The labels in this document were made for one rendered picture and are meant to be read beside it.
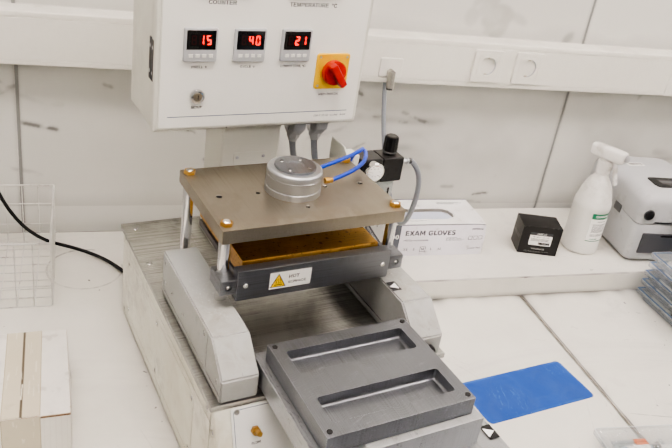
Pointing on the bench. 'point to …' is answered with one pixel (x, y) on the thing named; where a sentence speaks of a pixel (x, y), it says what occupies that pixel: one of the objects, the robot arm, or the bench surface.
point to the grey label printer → (641, 208)
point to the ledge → (522, 265)
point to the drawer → (457, 429)
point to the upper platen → (292, 245)
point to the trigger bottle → (593, 201)
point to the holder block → (367, 383)
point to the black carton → (536, 234)
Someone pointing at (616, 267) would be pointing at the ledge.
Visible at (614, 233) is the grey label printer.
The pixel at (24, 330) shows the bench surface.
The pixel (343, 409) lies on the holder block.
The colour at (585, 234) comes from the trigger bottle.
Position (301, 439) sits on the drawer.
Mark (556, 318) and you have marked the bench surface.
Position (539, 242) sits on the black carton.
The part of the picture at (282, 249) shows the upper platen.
